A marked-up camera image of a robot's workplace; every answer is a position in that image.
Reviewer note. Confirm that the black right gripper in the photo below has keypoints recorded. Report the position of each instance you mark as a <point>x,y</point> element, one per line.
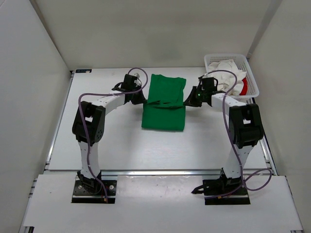
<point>192,102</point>

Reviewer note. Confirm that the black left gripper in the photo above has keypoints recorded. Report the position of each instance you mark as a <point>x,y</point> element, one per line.
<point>141,99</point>

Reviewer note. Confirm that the green t shirt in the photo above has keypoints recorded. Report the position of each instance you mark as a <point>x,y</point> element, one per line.
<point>165,109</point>

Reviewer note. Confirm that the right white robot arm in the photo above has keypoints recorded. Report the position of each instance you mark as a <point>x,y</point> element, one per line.
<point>242,121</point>

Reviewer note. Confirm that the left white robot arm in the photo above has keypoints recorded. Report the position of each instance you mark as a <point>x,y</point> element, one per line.
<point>89,123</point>

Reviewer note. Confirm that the white t shirt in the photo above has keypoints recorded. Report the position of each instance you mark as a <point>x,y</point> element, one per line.
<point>225,79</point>

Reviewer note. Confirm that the red t shirt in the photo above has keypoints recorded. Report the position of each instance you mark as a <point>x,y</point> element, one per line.
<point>245,87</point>

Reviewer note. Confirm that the dark table label sticker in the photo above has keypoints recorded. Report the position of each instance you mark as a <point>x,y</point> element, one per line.
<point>83,71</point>

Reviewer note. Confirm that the white plastic basket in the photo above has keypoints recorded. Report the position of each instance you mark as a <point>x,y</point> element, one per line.
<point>242,64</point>

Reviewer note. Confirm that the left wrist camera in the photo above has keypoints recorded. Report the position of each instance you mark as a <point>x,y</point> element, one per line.
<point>138,81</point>

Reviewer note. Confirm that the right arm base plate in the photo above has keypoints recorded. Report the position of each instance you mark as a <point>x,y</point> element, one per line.
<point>223,191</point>

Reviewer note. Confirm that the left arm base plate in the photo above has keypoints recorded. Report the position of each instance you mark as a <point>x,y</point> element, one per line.
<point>83,194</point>

